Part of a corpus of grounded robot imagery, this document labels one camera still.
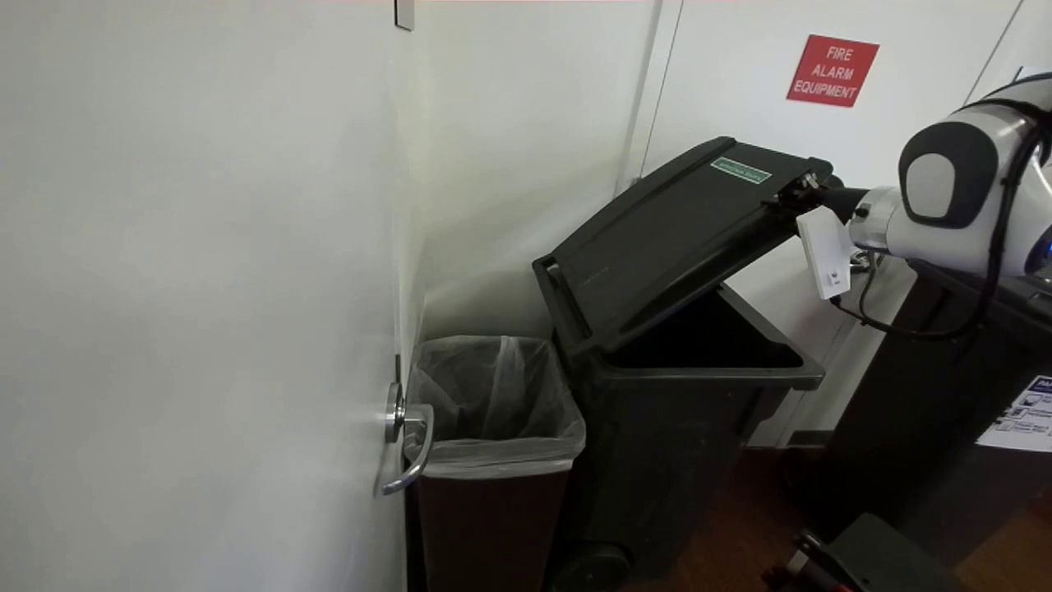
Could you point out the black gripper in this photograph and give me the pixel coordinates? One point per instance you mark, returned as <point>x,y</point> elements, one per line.
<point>839,198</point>

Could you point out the black bin lid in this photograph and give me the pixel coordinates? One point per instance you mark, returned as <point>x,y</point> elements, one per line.
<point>667,236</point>

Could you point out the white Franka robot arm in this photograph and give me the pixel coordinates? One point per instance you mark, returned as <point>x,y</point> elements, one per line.
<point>963,186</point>

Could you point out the black wheeled bin body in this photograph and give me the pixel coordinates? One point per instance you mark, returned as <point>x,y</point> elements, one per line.
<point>660,471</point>

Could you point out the green rectangular sticker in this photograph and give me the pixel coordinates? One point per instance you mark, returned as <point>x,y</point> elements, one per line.
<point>740,172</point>

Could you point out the red fire alarm sign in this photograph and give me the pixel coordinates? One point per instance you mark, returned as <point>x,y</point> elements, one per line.
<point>832,71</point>

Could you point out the white door with red sign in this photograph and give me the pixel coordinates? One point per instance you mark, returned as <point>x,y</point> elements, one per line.
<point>743,66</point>

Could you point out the white printed paper sheet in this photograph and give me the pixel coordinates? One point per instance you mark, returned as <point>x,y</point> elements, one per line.
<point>1022,414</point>

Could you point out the black table platform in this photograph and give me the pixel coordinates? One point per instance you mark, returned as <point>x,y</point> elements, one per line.
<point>890,560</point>

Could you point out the small dark trash can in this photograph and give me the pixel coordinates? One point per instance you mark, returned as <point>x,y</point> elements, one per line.
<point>489,528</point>

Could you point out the plain white door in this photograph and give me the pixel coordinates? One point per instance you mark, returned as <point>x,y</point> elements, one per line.
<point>198,298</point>

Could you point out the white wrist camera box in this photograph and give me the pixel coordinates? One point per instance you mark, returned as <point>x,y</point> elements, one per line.
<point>823,255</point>

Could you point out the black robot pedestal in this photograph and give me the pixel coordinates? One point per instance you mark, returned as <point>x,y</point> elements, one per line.
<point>931,414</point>

